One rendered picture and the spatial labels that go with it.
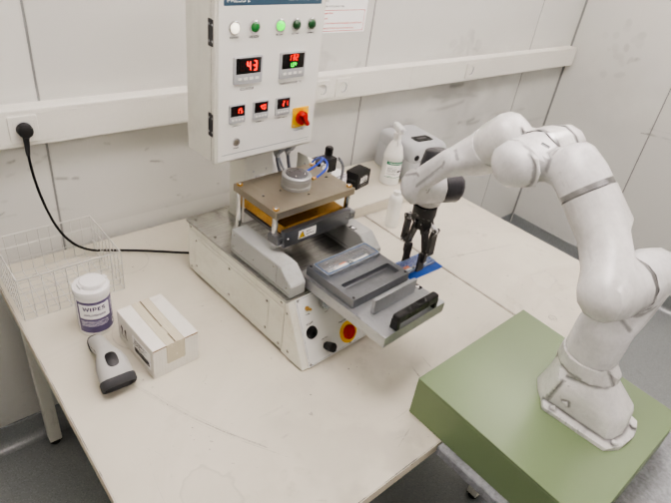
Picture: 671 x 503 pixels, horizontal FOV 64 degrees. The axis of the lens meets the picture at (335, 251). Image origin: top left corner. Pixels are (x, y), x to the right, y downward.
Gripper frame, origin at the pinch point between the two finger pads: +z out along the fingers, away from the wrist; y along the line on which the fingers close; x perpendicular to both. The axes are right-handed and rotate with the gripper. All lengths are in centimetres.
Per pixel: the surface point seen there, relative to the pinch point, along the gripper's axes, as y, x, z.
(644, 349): 46, 150, 81
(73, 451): -50, -102, 79
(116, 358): -3, -97, -3
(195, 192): -65, -45, -4
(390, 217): -23.4, 12.2, -0.2
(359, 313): 27, -51, -17
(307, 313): 12, -54, -8
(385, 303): 28, -44, -19
